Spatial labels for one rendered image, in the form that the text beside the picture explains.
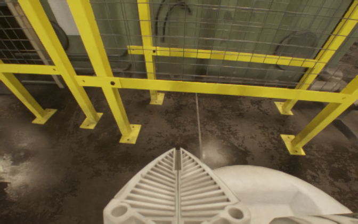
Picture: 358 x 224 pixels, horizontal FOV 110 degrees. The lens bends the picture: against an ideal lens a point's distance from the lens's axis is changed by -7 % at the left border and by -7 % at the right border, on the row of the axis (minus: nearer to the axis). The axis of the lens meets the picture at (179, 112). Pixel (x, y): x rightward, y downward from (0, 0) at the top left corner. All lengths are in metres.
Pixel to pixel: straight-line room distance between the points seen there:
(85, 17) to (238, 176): 0.69
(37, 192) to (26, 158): 0.26
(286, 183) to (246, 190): 0.12
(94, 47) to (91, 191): 0.67
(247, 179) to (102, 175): 0.71
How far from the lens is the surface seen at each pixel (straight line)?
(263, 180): 0.49
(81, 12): 0.62
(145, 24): 0.94
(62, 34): 1.70
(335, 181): 1.20
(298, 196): 0.55
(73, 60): 1.82
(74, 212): 0.89
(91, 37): 0.63
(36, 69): 1.04
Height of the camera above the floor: 0.76
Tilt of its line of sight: 45 degrees down
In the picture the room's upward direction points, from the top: 2 degrees clockwise
